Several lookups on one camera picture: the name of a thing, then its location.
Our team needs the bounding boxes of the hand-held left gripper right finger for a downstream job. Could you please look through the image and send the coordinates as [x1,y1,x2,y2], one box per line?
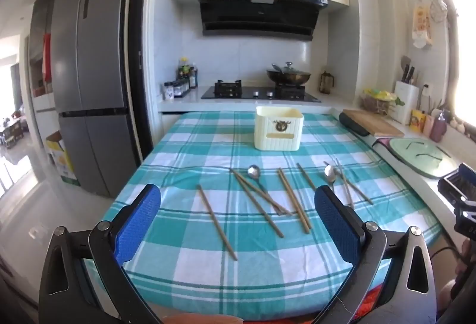
[312,185,438,324]

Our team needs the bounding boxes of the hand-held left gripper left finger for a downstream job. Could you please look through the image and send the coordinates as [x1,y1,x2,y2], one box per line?
[39,183,164,324]

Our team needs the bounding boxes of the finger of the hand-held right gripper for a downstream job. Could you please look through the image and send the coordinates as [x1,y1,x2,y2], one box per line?
[438,163,476,205]

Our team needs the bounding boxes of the metal spoon with dark handle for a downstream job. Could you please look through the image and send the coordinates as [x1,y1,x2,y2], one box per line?
[247,165,292,216]
[323,165,337,198]

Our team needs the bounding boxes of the cream ribbed utensil holder box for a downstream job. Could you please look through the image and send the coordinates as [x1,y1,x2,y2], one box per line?
[254,106,305,151]

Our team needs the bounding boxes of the person's right hand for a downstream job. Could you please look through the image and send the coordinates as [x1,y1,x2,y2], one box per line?
[460,238,476,277]

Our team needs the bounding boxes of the green sink cover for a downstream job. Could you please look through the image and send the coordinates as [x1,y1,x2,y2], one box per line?
[386,137,464,180]

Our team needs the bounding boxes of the purple soap bottle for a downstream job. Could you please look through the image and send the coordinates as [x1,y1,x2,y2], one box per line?
[430,110,448,143]

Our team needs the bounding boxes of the yellow packet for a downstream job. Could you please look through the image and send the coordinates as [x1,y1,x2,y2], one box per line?
[410,109,427,132]

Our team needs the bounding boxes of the pink mat with black edge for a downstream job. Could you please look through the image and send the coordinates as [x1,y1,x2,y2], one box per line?
[372,138,395,161]

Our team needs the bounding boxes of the white knife block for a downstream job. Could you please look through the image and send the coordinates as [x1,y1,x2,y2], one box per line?
[393,80,420,125]

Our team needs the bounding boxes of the yellow cardboard box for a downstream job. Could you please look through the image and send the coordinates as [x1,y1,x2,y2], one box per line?
[45,130,82,187]

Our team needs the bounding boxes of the black rolled cushion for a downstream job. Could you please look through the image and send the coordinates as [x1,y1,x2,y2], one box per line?
[338,111,371,137]

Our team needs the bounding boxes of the wooden cutting board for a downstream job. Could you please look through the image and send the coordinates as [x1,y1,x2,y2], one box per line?
[342,109,405,139]

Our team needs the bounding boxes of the teal checkered tablecloth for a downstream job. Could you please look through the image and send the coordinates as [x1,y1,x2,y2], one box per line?
[100,110,443,321]

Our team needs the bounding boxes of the dark wok pan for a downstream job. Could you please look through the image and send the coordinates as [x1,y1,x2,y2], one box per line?
[265,63,312,86]

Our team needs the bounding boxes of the black gas stove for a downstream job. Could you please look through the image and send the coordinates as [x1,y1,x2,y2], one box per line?
[201,79,321,103]

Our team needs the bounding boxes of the grey refrigerator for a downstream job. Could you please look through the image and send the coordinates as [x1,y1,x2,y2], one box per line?
[50,0,145,198]

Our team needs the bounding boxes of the glass pan lid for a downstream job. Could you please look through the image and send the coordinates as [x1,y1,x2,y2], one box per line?
[273,61,304,75]

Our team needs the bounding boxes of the patterned hanging towel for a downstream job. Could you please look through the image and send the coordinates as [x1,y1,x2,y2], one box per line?
[411,0,434,49]

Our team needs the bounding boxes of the red hanging cloth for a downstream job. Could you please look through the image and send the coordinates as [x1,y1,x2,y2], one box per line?
[41,33,52,83]

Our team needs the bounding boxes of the black range hood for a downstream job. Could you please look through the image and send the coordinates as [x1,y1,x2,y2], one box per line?
[195,0,330,42]

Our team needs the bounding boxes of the black cable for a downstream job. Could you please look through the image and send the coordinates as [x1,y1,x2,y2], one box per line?
[428,244,464,262]

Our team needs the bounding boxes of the wire basket with yellow cloths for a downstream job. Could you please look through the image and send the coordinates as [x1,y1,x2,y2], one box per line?
[359,87,405,116]

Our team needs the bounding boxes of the black handled knives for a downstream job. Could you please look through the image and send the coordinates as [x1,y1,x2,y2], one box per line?
[399,56,417,85]

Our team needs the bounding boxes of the glass pitcher with dark handle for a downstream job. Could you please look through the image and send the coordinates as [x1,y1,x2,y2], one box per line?
[319,71,336,95]

